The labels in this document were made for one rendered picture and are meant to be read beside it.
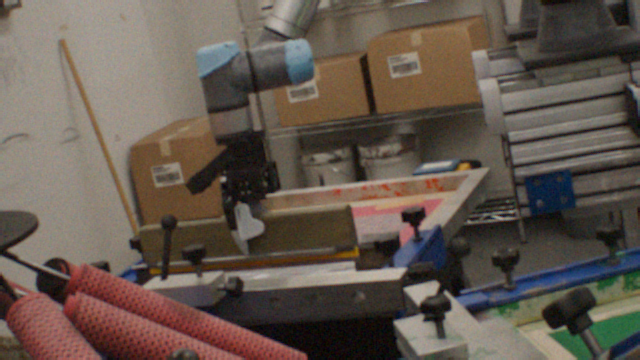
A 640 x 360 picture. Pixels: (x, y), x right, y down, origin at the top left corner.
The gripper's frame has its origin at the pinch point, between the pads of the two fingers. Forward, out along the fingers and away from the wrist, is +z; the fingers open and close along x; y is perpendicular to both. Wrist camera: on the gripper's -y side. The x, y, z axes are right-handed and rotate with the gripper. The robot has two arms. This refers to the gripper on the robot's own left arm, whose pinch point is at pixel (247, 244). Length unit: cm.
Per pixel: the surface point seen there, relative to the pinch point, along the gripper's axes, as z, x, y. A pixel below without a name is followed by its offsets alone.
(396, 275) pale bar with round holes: 1.1, -20.0, 33.5
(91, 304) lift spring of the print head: -17, -76, 20
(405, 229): 9.7, 34.4, 17.7
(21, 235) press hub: -25, -78, 15
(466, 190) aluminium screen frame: 6, 47, 28
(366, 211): 10, 52, 4
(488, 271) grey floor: 105, 289, -34
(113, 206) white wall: 50, 262, -200
